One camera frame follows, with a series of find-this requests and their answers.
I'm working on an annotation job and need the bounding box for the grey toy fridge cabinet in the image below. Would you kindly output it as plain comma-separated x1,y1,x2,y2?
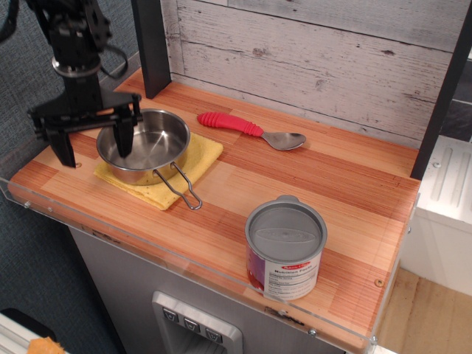
71,229,340,353

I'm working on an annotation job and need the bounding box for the red-handled metal spoon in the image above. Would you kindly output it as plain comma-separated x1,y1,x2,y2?
197,112,306,151

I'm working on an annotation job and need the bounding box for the orange plush object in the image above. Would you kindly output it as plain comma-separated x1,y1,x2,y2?
27,337,66,354

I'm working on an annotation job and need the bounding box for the small stainless steel pot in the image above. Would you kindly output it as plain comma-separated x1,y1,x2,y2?
97,108,203,210

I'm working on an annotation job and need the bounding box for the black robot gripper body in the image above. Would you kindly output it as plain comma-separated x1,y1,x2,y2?
28,68,141,140

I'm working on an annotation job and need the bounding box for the black vertical post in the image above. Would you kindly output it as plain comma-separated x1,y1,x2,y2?
131,0,172,99
410,1,471,181

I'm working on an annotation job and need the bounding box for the black left vertical post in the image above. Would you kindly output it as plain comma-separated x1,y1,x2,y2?
131,0,172,99

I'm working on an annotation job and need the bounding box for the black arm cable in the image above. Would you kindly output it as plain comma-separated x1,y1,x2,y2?
97,44,129,80

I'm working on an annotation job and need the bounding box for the clear acrylic table guard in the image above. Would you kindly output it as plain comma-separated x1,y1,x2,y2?
0,58,421,351

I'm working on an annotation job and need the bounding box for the toy food can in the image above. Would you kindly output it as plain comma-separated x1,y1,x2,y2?
245,195,327,301

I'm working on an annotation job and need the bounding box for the black right vertical post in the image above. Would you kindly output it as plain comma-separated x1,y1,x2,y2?
410,1,471,181

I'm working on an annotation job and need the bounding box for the white side cabinet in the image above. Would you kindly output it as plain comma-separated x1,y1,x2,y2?
400,136,471,296

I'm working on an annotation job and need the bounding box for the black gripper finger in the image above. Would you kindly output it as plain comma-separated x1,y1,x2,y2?
46,128,76,167
113,117,134,158

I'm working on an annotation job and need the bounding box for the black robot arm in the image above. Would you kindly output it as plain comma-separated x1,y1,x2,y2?
28,1,141,167

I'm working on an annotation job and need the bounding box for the yellow folded cloth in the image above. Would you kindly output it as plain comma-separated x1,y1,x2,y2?
93,132,225,212

